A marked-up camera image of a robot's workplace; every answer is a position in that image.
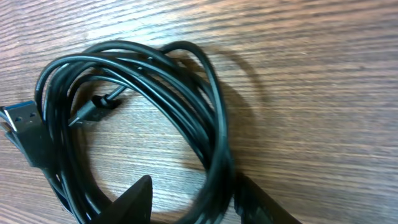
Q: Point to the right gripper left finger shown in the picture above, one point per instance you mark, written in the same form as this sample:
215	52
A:
134	206

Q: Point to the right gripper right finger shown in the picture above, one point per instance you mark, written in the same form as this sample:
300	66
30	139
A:
255	206

